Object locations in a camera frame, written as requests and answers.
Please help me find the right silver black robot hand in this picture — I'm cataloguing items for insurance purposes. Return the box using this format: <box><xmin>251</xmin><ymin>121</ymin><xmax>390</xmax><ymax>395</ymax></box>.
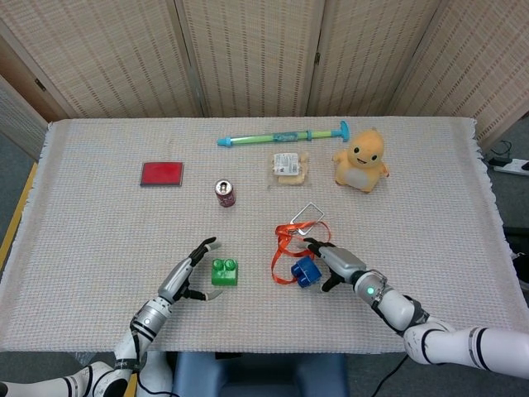
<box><xmin>303</xmin><ymin>237</ymin><xmax>367</xmax><ymax>293</ymax></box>

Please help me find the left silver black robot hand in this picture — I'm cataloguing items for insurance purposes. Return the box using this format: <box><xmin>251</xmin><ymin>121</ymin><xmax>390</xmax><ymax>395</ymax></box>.
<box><xmin>157</xmin><ymin>237</ymin><xmax>224</xmax><ymax>306</ymax></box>

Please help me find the blue toy block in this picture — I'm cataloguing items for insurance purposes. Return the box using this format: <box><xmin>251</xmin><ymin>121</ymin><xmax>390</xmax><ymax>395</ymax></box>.
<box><xmin>290</xmin><ymin>256</ymin><xmax>322</xmax><ymax>289</ymax></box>

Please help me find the green toy block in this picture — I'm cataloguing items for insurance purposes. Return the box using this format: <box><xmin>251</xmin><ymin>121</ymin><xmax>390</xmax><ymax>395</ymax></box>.
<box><xmin>211</xmin><ymin>258</ymin><xmax>240</xmax><ymax>287</ymax></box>

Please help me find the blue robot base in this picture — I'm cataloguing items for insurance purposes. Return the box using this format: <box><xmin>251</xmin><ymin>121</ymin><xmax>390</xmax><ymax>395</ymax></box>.
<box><xmin>171</xmin><ymin>351</ymin><xmax>349</xmax><ymax>397</ymax></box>

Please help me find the clear badge holder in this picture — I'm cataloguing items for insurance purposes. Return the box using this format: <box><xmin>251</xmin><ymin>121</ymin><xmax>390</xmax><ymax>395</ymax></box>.
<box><xmin>290</xmin><ymin>201</ymin><xmax>326</xmax><ymax>235</ymax></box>

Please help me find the white woven tablecloth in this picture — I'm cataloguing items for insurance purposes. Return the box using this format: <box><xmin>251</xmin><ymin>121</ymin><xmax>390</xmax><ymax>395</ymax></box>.
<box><xmin>0</xmin><ymin>117</ymin><xmax>517</xmax><ymax>355</ymax></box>

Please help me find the red soda can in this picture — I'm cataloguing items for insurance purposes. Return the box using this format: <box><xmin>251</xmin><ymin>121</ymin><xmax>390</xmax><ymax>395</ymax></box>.
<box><xmin>213</xmin><ymin>178</ymin><xmax>237</xmax><ymax>209</ymax></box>

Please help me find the yellow dinosaur plush toy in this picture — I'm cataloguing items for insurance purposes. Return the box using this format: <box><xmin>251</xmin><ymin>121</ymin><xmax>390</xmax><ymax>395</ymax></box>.
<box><xmin>332</xmin><ymin>127</ymin><xmax>391</xmax><ymax>194</ymax></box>

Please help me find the white robot torso part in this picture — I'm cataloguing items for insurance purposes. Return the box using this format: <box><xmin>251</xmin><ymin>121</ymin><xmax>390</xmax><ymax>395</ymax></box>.
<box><xmin>138</xmin><ymin>351</ymin><xmax>174</xmax><ymax>397</ymax></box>

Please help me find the red flat ink pad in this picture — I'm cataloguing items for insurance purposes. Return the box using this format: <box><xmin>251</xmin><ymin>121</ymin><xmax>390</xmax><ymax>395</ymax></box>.
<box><xmin>139</xmin><ymin>161</ymin><xmax>184</xmax><ymax>188</ymax></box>

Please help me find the packaged snack with white label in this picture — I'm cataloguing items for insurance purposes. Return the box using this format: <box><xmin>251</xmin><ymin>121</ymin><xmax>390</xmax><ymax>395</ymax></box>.
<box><xmin>266</xmin><ymin>151</ymin><xmax>312</xmax><ymax>189</ymax></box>

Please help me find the green blue water pump toy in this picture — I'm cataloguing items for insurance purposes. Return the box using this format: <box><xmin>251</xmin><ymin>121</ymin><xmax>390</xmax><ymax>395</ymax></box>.
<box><xmin>216</xmin><ymin>120</ymin><xmax>350</xmax><ymax>148</ymax></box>

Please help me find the black equipment on floor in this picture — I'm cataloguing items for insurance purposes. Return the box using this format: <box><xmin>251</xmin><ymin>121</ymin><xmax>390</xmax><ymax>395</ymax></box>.
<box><xmin>502</xmin><ymin>226</ymin><xmax>529</xmax><ymax>290</ymax></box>

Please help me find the white power strip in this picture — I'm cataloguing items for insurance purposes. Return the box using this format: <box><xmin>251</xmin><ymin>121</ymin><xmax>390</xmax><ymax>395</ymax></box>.
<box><xmin>493</xmin><ymin>158</ymin><xmax>529</xmax><ymax>177</ymax></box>

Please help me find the orange lanyard ribbon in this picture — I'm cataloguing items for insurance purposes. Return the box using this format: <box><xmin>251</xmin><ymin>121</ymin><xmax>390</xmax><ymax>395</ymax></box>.
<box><xmin>270</xmin><ymin>222</ymin><xmax>331</xmax><ymax>285</ymax></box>

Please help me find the black charger cable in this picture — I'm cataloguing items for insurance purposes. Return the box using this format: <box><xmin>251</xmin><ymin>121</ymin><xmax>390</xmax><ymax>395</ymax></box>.
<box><xmin>485</xmin><ymin>140</ymin><xmax>513</xmax><ymax>165</ymax></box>

